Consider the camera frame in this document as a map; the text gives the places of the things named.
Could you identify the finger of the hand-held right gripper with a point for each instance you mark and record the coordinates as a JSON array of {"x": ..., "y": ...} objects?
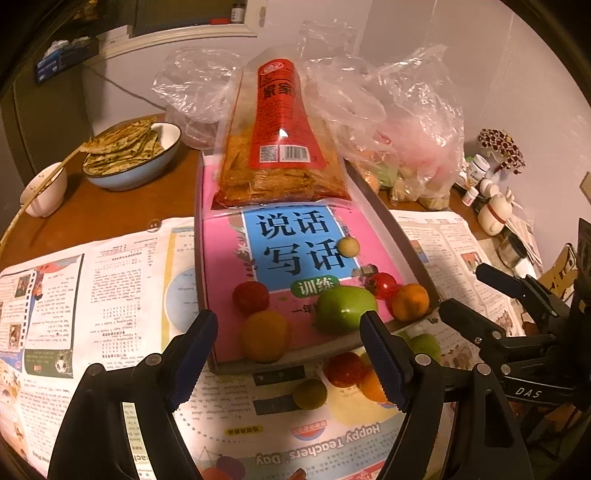
[
  {"x": 503, "y": 277},
  {"x": 466, "y": 316}
]

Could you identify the small white bowl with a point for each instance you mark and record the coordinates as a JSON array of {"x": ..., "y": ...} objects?
[{"x": 51, "y": 194}]

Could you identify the small yellow plum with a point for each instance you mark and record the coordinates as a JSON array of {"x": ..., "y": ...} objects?
[
  {"x": 310, "y": 393},
  {"x": 348, "y": 246}
]

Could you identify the small clear plastic cap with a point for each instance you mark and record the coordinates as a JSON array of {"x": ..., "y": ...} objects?
[{"x": 153, "y": 225}]

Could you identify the wooden chopsticks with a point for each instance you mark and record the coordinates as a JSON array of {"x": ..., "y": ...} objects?
[{"x": 55, "y": 171}]

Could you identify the stack of scallion pancakes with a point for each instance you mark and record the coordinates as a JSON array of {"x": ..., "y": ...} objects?
[{"x": 124, "y": 147}]

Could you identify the small green apple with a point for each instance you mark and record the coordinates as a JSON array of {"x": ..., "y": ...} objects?
[{"x": 427, "y": 346}]

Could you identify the wall socket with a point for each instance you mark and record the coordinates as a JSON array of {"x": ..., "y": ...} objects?
[{"x": 586, "y": 187}]

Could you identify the blue ceramic bowl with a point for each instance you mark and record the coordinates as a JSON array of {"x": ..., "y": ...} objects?
[{"x": 138, "y": 176}]

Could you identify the large orange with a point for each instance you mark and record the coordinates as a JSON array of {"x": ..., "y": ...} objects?
[{"x": 265, "y": 336}]

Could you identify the small dark bottle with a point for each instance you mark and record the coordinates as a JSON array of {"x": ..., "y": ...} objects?
[{"x": 238, "y": 13}]

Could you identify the pink book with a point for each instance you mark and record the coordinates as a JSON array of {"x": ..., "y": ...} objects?
[{"x": 217, "y": 277}]

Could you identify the clear plastic bag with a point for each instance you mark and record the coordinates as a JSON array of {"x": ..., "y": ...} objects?
[
  {"x": 189, "y": 83},
  {"x": 332, "y": 92}
]

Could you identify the large green apple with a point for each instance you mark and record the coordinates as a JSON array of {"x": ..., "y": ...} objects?
[{"x": 346, "y": 310}]

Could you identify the shallow cardboard box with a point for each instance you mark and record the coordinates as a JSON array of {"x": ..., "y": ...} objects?
[{"x": 240, "y": 367}]

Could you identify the pink tinted plastic bag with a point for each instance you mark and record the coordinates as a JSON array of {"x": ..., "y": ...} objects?
[{"x": 415, "y": 138}]

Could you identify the white window frame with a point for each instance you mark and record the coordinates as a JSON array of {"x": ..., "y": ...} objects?
[{"x": 194, "y": 37}]

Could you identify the white medicine bottle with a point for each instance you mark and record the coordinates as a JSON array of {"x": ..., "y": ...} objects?
[{"x": 478, "y": 170}]

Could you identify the glass jar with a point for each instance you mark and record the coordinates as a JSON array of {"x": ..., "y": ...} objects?
[{"x": 512, "y": 253}]

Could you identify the blue tissue box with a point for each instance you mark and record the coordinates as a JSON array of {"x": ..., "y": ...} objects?
[{"x": 64, "y": 62}]

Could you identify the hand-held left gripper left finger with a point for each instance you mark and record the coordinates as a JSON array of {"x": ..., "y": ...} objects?
[{"x": 194, "y": 364}]

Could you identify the red label snack packet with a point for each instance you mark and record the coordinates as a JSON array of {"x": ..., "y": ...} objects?
[{"x": 277, "y": 115}]

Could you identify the red tomato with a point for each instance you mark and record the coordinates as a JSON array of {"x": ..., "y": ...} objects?
[
  {"x": 250, "y": 298},
  {"x": 344, "y": 370}
]

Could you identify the printed newspaper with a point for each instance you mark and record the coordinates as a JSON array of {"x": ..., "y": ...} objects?
[{"x": 115, "y": 286}]

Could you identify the dried flower bouquet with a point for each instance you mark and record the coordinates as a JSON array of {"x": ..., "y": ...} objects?
[{"x": 501, "y": 150}]

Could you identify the small cherry tomato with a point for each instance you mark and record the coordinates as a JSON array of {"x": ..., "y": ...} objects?
[{"x": 383, "y": 285}]

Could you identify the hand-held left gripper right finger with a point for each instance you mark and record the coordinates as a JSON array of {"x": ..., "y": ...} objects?
[{"x": 383, "y": 364}]

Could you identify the white ceramic figurine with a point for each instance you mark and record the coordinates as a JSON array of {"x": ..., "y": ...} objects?
[{"x": 495, "y": 213}]

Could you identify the small mandarin orange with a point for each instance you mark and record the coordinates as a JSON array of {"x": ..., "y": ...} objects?
[
  {"x": 371, "y": 385},
  {"x": 409, "y": 302}
]

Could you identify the yellow wooden panel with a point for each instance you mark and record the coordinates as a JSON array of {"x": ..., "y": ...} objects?
[{"x": 556, "y": 274}]

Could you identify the folded papers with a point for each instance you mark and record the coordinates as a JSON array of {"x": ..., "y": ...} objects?
[{"x": 526, "y": 237}]

